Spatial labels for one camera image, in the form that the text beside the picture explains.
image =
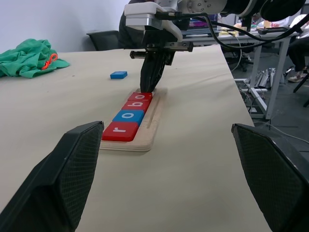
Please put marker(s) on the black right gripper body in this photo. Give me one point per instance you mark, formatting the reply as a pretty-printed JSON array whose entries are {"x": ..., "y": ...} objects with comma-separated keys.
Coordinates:
[{"x": 169, "y": 47}]

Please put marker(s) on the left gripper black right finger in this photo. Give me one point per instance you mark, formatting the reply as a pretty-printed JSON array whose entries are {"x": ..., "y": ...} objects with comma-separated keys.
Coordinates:
[{"x": 275, "y": 183}]

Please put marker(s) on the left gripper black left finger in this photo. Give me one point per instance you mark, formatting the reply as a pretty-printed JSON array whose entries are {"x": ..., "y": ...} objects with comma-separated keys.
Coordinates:
[{"x": 48, "y": 183}]

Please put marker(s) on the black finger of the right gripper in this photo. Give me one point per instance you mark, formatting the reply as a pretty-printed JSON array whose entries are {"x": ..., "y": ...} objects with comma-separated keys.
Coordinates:
[
  {"x": 162, "y": 64},
  {"x": 148, "y": 72}
]

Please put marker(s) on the red letter tile o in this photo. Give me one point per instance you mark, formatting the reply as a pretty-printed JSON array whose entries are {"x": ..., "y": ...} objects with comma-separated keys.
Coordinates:
[{"x": 138, "y": 97}]

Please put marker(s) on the red letter tile b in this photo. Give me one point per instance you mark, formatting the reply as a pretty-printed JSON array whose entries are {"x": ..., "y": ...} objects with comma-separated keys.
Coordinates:
[{"x": 136, "y": 105}]

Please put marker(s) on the blue letter tile t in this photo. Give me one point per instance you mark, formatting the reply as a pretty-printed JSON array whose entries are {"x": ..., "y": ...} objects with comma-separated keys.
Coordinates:
[{"x": 118, "y": 75}]

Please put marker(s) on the blue letter tile o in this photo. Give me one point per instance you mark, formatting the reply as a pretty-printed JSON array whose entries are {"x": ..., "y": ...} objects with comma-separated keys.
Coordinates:
[{"x": 128, "y": 117}]

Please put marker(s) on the wooden letter tray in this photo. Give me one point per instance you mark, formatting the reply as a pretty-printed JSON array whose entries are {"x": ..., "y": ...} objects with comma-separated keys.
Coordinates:
[{"x": 150, "y": 130}]

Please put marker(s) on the red letter tile r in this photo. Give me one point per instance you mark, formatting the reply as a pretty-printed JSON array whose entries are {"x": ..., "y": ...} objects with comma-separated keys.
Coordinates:
[{"x": 119, "y": 131}]

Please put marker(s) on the colourful computer screen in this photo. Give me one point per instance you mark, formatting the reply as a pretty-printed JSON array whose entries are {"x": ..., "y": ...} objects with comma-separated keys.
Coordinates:
[{"x": 198, "y": 24}]

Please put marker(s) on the person in dark clothing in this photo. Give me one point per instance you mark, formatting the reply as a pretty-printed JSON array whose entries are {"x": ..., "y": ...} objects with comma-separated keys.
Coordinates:
[{"x": 130, "y": 36}]

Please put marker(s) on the black office chair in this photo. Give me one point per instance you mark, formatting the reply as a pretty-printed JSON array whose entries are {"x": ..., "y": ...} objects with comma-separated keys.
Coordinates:
[{"x": 105, "y": 41}]

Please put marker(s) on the crumpled silver foil bag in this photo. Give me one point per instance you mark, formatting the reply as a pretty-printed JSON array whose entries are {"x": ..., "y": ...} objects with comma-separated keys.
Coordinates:
[{"x": 268, "y": 77}]

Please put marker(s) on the crumpled green cloth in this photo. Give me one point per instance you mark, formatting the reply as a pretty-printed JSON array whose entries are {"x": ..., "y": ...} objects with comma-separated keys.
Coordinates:
[{"x": 21, "y": 58}]

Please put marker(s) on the seated person dark trousers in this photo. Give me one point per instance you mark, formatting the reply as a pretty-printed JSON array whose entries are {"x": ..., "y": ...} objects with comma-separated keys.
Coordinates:
[{"x": 298, "y": 53}]

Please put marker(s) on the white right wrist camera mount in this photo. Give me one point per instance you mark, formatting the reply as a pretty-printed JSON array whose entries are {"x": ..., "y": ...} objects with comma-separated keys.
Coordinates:
[{"x": 138, "y": 14}]

